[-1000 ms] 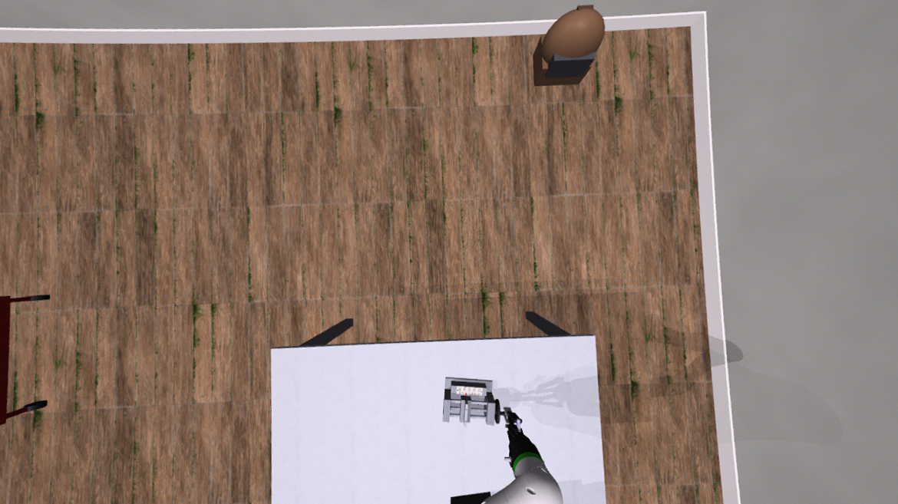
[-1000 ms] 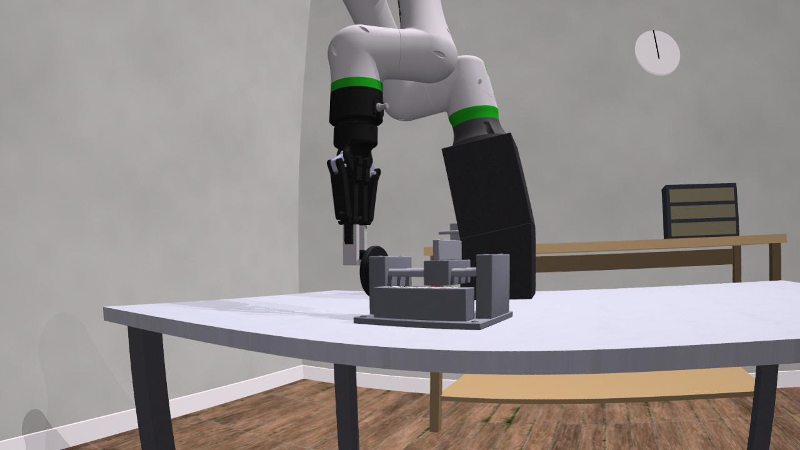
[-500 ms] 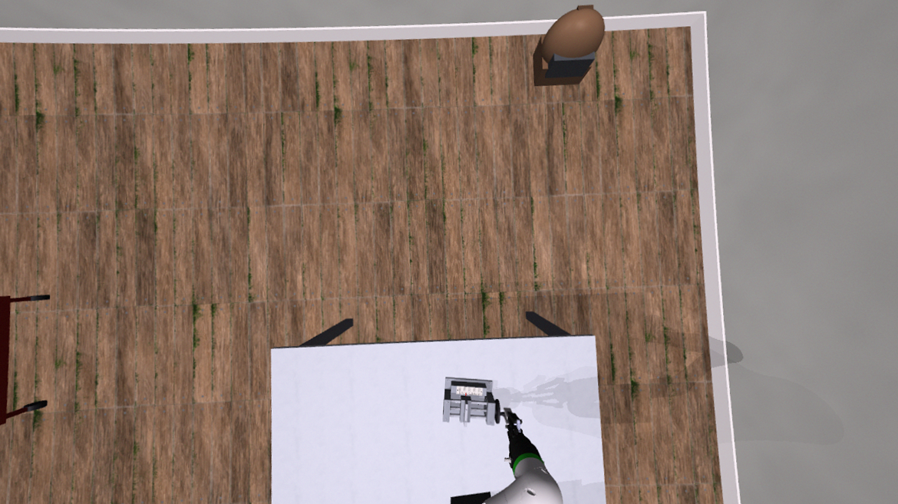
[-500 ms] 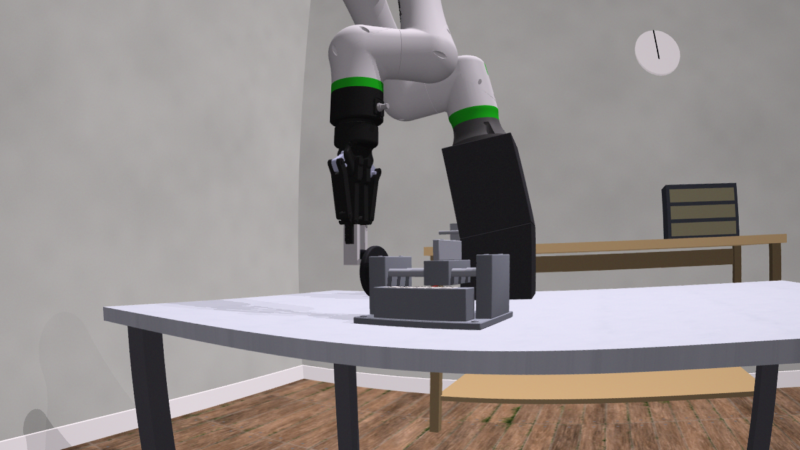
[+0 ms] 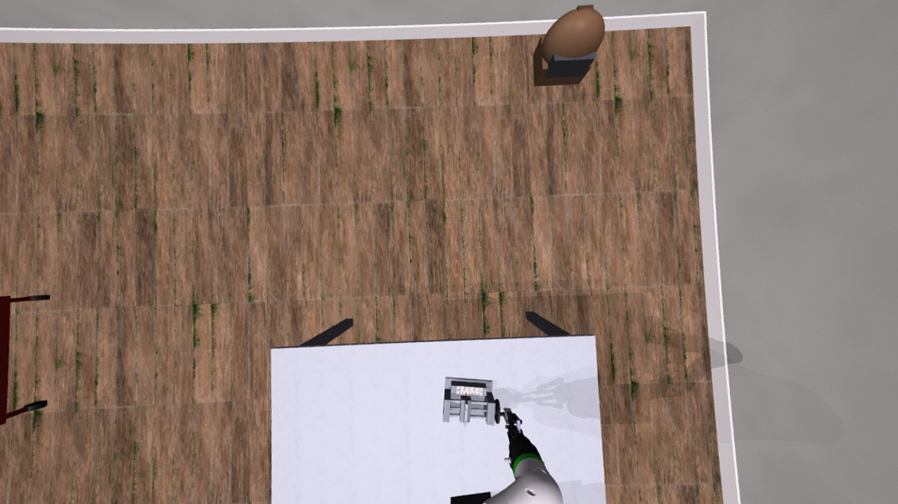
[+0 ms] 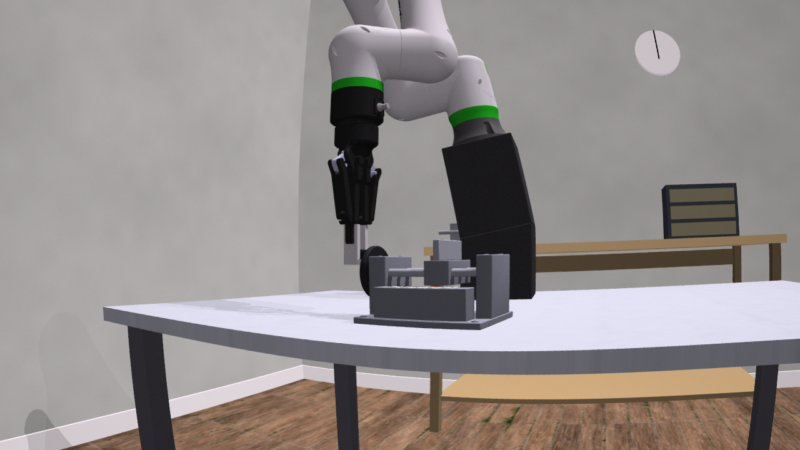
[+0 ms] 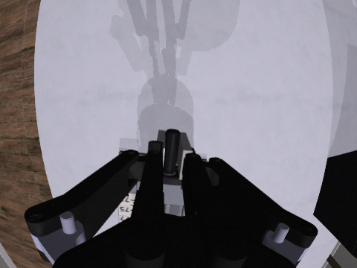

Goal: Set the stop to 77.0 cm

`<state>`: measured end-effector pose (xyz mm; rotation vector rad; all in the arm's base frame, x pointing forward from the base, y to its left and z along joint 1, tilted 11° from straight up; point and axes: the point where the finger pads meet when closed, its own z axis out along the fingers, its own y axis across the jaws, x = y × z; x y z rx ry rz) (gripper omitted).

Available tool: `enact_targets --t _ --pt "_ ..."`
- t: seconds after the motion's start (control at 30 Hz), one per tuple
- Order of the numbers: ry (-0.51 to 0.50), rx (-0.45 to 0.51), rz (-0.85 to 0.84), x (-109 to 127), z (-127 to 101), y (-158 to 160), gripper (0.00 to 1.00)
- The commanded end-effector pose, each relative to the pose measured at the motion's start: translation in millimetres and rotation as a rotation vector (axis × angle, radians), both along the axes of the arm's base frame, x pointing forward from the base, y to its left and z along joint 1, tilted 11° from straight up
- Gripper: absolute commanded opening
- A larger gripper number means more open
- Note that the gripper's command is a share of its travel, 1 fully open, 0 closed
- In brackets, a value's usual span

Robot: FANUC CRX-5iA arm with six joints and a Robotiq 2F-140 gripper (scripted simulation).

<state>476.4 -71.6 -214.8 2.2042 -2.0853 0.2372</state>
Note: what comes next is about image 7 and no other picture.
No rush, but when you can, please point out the grey bench vise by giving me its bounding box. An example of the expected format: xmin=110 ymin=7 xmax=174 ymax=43
xmin=118 ymin=129 xmax=185 ymax=222

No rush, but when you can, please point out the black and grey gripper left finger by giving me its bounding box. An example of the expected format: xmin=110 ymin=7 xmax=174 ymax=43
xmin=24 ymin=130 xmax=166 ymax=268

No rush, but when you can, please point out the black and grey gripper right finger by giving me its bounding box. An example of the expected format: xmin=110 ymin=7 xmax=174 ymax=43
xmin=177 ymin=133 xmax=318 ymax=268

